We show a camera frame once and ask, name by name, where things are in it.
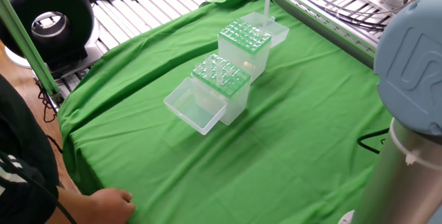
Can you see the translucent tip box holding tips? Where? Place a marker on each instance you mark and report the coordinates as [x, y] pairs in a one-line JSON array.
[[236, 110]]

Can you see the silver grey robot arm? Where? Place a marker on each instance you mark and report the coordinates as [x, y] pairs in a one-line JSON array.
[[414, 61]]

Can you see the bare right forearm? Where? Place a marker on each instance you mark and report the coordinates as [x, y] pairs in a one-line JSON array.
[[72, 206]]

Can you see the translucent tip box nearly empty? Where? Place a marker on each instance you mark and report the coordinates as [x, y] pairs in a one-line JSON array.
[[241, 61]]

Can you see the person's right hand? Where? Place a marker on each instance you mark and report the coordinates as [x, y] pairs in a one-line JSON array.
[[110, 206]]

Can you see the green cloth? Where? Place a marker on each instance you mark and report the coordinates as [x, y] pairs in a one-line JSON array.
[[259, 155]]

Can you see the green frame post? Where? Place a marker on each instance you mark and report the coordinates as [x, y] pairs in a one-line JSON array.
[[26, 42]]

